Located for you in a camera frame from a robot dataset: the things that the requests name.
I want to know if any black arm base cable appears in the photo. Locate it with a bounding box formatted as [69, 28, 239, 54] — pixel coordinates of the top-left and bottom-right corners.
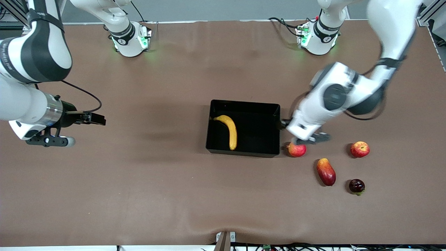
[268, 16, 307, 38]
[131, 0, 146, 23]

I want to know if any yellow banana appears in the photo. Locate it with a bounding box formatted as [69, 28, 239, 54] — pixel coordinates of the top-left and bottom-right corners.
[213, 115, 238, 151]

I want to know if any dark purple mangosteen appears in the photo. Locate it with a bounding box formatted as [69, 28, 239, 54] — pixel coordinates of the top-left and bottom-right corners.
[349, 178, 366, 196]

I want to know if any black right arm base cable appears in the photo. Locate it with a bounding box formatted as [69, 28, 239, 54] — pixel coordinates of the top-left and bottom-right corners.
[131, 0, 146, 23]

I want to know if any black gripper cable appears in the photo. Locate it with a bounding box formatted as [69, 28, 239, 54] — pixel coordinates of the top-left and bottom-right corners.
[287, 42, 415, 122]
[61, 80, 102, 114]

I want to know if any black plastic box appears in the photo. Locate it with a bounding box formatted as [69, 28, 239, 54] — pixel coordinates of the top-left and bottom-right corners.
[206, 99, 281, 158]

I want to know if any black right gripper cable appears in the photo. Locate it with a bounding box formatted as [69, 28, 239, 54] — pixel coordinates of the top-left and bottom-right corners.
[61, 80, 102, 114]

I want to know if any black left arm base cable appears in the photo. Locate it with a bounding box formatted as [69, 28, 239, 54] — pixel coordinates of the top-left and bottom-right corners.
[268, 16, 307, 38]

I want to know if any brown table mat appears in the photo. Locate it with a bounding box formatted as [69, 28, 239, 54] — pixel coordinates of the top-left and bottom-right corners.
[0, 19, 446, 246]

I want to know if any metal table clamp bracket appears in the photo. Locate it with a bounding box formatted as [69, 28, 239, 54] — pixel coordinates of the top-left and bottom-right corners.
[213, 231, 237, 251]

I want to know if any aluminium frame profile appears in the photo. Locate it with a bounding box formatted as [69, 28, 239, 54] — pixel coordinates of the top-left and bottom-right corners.
[416, 0, 446, 47]
[0, 0, 33, 30]

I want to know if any red yellow mango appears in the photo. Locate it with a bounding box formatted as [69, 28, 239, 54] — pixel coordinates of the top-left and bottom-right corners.
[316, 158, 337, 187]

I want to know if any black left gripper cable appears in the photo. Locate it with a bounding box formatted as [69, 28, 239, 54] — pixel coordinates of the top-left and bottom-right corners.
[287, 42, 415, 122]

